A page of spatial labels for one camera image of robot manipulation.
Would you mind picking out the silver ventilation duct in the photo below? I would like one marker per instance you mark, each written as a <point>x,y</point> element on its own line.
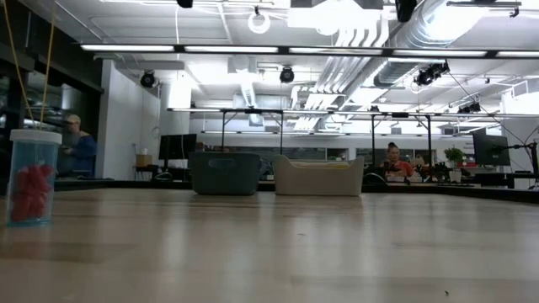
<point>433,25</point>

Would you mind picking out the white plastic bin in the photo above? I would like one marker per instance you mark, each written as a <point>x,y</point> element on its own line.
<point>318,181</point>

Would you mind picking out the black ceiling spotlight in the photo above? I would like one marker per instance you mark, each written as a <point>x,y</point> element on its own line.
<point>147,79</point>
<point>286,75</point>

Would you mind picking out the person in blue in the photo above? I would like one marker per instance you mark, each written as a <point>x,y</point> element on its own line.
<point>82,151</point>

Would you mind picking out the teal plastic bin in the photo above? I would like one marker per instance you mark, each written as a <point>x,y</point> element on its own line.
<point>225,177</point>

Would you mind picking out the long overhead light bar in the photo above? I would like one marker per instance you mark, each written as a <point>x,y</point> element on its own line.
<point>231,49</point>

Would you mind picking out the cardboard box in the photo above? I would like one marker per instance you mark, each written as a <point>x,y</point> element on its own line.
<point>143,160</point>

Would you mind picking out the black ceiling camera cluster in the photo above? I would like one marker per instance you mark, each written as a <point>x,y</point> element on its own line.
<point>429,73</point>

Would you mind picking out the black computer monitor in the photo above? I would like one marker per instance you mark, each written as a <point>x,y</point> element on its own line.
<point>490,149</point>
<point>177,147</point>

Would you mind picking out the black gantry frame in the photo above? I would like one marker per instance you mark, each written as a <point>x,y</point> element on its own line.
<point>400,115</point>
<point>252,111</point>

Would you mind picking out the person in orange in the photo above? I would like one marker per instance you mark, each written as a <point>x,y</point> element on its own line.
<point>398,166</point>

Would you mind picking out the black metal table frame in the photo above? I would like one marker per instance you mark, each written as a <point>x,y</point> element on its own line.
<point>463,191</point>

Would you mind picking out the green potted plant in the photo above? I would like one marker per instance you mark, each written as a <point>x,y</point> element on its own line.
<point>454,157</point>

